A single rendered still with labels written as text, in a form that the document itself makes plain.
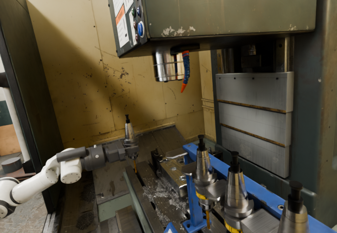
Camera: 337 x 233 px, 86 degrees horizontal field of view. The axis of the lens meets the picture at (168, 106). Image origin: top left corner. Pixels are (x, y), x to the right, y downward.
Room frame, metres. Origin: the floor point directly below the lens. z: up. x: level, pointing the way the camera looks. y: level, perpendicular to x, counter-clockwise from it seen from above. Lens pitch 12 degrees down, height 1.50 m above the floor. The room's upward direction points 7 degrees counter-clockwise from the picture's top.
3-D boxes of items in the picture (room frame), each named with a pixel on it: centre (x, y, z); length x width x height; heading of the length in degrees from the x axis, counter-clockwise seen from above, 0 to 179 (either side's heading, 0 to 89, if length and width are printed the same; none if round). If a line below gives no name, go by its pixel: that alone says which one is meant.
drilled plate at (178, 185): (0.87, -0.05, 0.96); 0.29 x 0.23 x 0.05; 23
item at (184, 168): (0.46, -0.05, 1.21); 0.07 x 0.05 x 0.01; 113
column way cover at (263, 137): (1.00, -0.44, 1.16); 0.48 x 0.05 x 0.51; 23
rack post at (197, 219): (0.59, -0.06, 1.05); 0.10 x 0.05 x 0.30; 113
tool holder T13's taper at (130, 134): (0.73, 0.18, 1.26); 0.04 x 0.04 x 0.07
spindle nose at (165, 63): (0.82, -0.03, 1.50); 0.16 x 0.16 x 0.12
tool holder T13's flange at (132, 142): (0.73, 0.18, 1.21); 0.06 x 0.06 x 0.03
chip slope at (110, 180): (1.43, 0.23, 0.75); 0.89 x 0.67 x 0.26; 113
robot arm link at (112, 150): (0.70, 0.27, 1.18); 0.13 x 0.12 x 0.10; 23
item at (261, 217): (0.26, -0.13, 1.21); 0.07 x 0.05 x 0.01; 113
